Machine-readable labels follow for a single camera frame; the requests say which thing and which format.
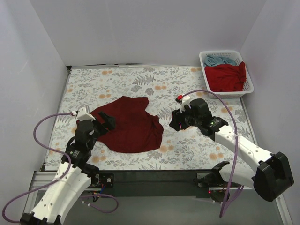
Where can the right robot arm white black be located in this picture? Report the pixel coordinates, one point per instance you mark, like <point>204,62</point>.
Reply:
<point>271,173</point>

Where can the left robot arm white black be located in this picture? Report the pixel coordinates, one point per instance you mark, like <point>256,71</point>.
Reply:
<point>74,174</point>

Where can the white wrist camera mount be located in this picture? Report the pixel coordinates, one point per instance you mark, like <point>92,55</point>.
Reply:
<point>82,114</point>
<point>183,101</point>

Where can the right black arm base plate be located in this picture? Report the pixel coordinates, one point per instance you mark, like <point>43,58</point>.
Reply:
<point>209,179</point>

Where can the light blue t shirt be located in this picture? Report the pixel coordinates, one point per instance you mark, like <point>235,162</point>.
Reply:
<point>212,61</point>

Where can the floral patterned table mat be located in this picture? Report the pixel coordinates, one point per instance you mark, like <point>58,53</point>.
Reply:
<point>92,87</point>

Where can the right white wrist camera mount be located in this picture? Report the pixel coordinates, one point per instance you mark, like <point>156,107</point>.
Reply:
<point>183,101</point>

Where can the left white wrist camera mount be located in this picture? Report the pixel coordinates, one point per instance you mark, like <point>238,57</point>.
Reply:
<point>82,114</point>

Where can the aluminium frame rail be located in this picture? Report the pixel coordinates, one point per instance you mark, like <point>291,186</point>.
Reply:
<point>156,183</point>

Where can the dark red t shirt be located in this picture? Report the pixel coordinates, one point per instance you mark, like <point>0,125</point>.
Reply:
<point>136,130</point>

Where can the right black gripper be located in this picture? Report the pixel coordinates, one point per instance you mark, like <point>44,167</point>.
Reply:
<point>180,119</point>

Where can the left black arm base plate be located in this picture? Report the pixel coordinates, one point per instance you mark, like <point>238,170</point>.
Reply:
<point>102,180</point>

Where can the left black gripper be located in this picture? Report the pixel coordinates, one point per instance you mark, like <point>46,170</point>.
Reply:
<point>101,124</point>

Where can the bright red t shirt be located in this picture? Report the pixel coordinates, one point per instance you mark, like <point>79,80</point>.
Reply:
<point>226,77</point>

